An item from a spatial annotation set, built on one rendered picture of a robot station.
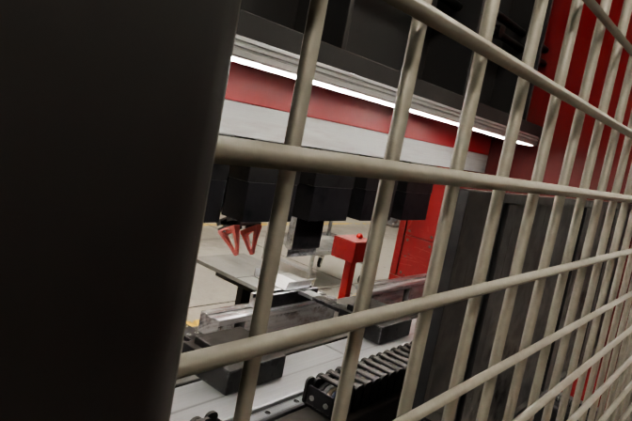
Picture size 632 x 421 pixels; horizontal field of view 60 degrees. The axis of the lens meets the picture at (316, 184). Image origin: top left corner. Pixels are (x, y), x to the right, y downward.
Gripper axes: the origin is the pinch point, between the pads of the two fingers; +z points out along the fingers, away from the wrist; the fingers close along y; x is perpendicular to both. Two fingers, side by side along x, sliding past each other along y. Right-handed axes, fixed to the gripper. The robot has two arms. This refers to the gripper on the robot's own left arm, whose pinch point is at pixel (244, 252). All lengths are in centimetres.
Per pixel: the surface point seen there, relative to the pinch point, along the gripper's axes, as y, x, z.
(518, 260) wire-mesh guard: -81, -101, 19
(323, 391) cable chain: -37, -51, 30
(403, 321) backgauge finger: 3.3, -41.1, 24.3
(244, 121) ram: -28, -37, -18
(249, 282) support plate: -8.4, -9.4, 9.0
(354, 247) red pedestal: 153, 78, -13
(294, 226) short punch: -5.1, -23.7, -0.6
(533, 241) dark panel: 0, -73, 15
